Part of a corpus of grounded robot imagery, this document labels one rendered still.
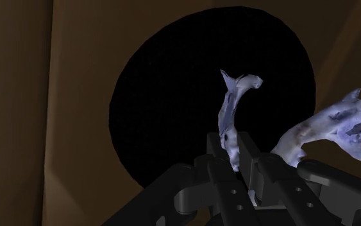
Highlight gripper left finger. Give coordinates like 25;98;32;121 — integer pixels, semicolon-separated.
101;132;262;226

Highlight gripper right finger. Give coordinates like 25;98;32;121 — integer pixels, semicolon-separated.
237;131;361;226

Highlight white blue figure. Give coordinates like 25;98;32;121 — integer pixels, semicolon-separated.
217;69;361;173

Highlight black round dish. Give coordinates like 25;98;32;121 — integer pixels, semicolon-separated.
108;6;317;189

